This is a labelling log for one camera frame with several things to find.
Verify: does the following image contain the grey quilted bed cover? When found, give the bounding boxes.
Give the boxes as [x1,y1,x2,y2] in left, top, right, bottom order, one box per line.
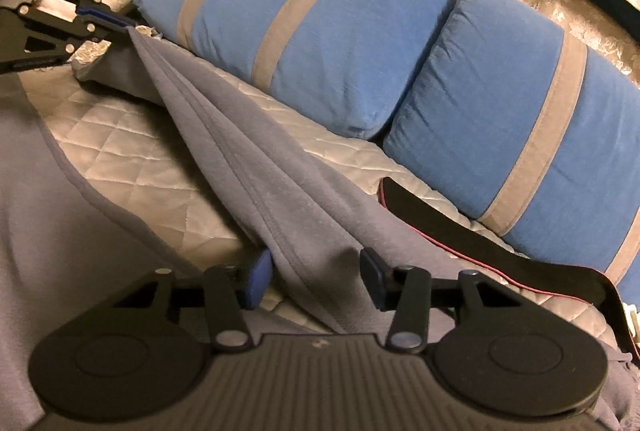
[15,46,626,362]

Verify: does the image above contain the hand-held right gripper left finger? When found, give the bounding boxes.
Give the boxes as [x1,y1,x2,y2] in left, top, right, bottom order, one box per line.
[107,248,275,352]

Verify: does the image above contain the white cloth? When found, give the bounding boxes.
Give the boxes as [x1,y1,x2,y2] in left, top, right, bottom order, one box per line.
[624,303,640,344]

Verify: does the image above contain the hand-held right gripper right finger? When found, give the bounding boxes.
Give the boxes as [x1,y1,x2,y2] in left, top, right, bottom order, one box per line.
[359,247,526,354]

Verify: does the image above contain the grey fleece garment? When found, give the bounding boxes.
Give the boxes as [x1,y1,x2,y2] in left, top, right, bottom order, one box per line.
[0,25,640,431]

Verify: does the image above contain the blue grey-striped pillow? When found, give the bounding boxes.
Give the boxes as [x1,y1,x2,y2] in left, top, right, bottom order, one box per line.
[132,0,461,139]
[382,0,640,297]

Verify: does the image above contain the black strap with red edge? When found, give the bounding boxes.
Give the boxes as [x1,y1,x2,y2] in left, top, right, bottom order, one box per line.
[380,176,636,352]

